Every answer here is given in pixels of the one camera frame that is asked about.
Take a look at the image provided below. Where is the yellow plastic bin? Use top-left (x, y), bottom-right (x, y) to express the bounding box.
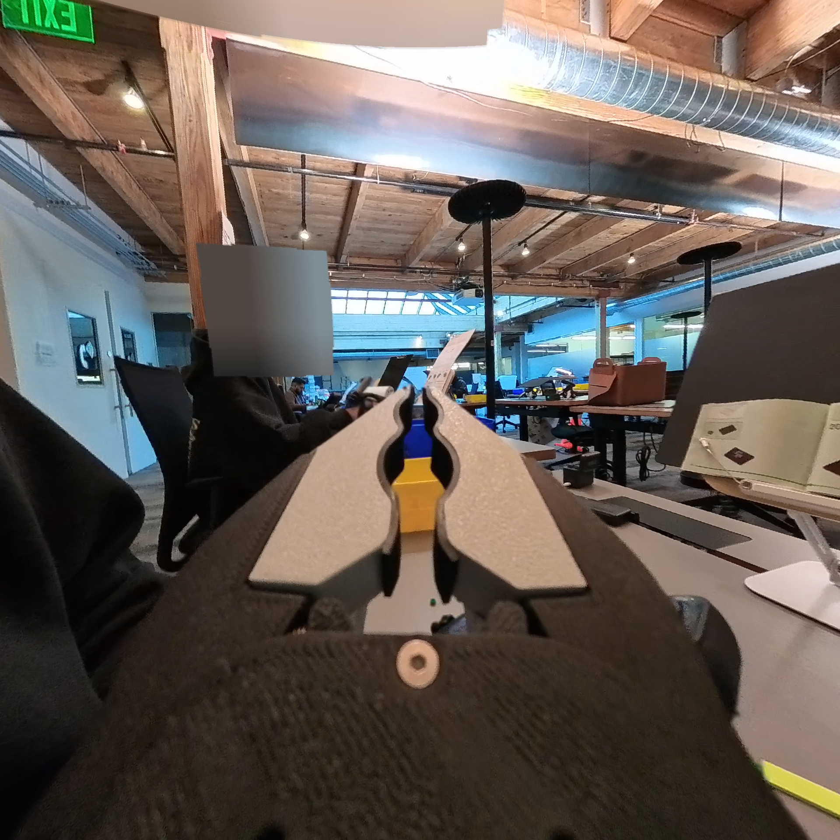
top-left (392, 457), bottom-right (442, 534)

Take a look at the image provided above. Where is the black office chair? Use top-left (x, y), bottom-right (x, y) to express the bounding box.
top-left (113, 356), bottom-right (224, 573)
top-left (551, 420), bottom-right (595, 455)

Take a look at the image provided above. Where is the brown cardboard carrier box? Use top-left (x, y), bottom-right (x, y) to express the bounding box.
top-left (587, 357), bottom-right (668, 405)

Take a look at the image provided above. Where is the framed wall picture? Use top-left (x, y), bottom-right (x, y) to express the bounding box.
top-left (67, 310), bottom-right (105, 387)

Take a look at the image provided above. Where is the round silver air duct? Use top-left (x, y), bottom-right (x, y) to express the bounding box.
top-left (502, 10), bottom-right (840, 158)

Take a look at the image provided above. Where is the white book stand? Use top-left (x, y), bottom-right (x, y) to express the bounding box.
top-left (705, 474), bottom-right (840, 634)

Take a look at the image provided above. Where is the black floor lamp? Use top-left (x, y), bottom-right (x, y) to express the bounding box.
top-left (448, 179), bottom-right (528, 421)
top-left (677, 241), bottom-right (742, 317)

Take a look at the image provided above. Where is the wooden column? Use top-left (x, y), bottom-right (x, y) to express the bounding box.
top-left (159, 18), bottom-right (228, 329)

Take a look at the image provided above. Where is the beige printed board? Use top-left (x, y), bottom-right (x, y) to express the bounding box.
top-left (425, 328), bottom-right (476, 399)

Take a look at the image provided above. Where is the instruction booklet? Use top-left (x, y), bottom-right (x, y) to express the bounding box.
top-left (681, 399), bottom-right (840, 497)

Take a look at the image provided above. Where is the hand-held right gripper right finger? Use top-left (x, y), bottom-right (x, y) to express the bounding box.
top-left (422, 386), bottom-right (589, 618)

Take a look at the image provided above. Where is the rectangular metal air duct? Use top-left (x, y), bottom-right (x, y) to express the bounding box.
top-left (225, 38), bottom-right (840, 228)

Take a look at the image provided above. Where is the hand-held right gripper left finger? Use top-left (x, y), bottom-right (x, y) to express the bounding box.
top-left (248, 386), bottom-right (417, 614)

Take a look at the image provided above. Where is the black backing board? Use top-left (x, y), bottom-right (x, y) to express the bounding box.
top-left (656, 266), bottom-right (840, 467)

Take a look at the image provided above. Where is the black desk cable cover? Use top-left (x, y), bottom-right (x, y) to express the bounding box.
top-left (610, 495), bottom-right (752, 552)

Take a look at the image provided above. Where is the green exit sign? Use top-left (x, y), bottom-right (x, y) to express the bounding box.
top-left (2, 0), bottom-right (95, 45)

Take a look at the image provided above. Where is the wooden background desk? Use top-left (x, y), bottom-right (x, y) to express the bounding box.
top-left (495, 394), bottom-right (677, 460)

